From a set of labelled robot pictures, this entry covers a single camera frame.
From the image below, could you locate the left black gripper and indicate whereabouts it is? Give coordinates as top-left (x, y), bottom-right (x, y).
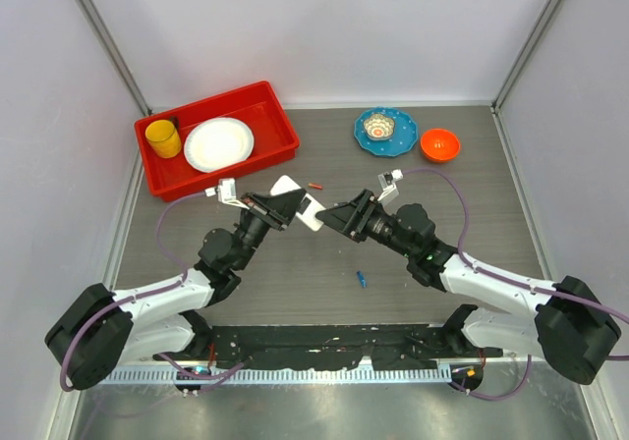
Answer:
top-left (233, 188), bottom-right (305, 271)

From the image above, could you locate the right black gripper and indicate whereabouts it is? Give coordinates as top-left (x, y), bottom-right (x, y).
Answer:
top-left (316, 189), bottom-right (416, 259)

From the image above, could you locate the white remote control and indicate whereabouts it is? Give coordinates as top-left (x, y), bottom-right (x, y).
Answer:
top-left (269, 175), bottom-right (325, 232)

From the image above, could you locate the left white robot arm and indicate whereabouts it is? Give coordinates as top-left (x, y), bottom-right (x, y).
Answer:
top-left (45, 188), bottom-right (306, 392)

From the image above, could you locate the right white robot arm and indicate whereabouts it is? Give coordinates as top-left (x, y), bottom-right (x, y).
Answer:
top-left (316, 190), bottom-right (621, 385)

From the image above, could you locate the red plastic bin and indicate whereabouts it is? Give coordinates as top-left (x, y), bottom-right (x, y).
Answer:
top-left (135, 81), bottom-right (300, 201)

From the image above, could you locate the blue battery centre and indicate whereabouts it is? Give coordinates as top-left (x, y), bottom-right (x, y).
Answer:
top-left (356, 271), bottom-right (368, 289)

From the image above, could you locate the small patterned bowl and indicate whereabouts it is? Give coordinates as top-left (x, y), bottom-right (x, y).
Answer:
top-left (363, 113), bottom-right (396, 141)

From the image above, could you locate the white paper plate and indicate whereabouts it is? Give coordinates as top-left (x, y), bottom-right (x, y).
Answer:
top-left (184, 117), bottom-right (255, 173)

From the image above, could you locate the blue plate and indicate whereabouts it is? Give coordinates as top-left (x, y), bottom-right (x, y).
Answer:
top-left (354, 107), bottom-right (420, 158)

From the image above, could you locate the orange bowl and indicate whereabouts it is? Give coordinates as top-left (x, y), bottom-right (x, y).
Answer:
top-left (420, 129), bottom-right (461, 163)

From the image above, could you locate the yellow cup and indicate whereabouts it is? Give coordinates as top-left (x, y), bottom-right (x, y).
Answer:
top-left (144, 120), bottom-right (182, 159)

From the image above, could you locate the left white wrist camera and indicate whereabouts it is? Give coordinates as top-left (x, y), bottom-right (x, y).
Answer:
top-left (203, 178), bottom-right (247, 208)

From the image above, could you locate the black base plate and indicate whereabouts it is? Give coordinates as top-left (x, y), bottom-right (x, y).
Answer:
top-left (167, 324), bottom-right (502, 371)

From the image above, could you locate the white slotted cable duct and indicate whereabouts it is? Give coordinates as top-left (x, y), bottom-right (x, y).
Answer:
top-left (100, 363), bottom-right (452, 386)

